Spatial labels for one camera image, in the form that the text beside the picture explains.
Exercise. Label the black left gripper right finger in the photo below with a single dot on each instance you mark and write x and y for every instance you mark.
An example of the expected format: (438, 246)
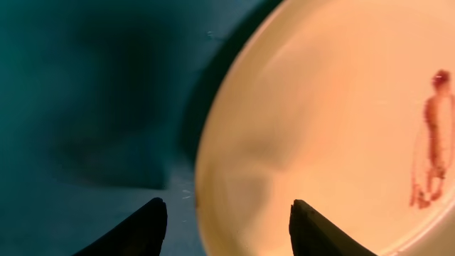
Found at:
(314, 235)

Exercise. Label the teal plastic tray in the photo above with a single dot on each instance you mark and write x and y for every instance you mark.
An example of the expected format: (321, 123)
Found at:
(102, 106)

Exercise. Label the yellow green plate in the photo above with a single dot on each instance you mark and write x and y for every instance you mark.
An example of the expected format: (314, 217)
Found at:
(325, 104)

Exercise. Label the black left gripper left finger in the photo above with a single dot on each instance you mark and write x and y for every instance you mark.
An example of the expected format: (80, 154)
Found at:
(141, 234)

